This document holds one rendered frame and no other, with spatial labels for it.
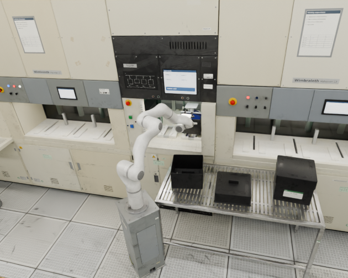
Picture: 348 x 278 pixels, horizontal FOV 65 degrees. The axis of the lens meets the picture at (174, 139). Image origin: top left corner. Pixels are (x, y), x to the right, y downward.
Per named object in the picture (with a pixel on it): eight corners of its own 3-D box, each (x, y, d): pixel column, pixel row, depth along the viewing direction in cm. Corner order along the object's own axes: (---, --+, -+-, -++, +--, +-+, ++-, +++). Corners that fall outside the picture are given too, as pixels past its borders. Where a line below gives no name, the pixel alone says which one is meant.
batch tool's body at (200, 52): (138, 208, 325) (108, 37, 222) (161, 160, 403) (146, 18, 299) (212, 219, 304) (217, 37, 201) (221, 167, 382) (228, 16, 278)
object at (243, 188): (213, 202, 223) (214, 190, 216) (216, 178, 247) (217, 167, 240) (251, 206, 217) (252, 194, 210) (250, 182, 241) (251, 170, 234)
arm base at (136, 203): (130, 217, 214) (127, 200, 204) (121, 203, 228) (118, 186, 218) (152, 207, 222) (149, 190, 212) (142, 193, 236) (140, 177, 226)
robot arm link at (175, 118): (180, 106, 220) (194, 120, 246) (162, 109, 227) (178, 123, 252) (180, 116, 217) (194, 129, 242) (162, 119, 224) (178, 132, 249)
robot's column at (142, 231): (139, 280, 249) (127, 224, 209) (127, 257, 270) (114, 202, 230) (166, 265, 261) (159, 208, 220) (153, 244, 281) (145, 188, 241)
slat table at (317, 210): (161, 257, 268) (154, 201, 228) (176, 212, 317) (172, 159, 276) (305, 285, 237) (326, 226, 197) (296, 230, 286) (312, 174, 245)
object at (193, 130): (179, 135, 288) (177, 109, 270) (185, 125, 303) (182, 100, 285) (202, 138, 280) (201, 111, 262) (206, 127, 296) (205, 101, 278)
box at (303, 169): (272, 199, 222) (276, 175, 209) (273, 177, 245) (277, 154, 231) (310, 206, 213) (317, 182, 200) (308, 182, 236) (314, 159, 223)
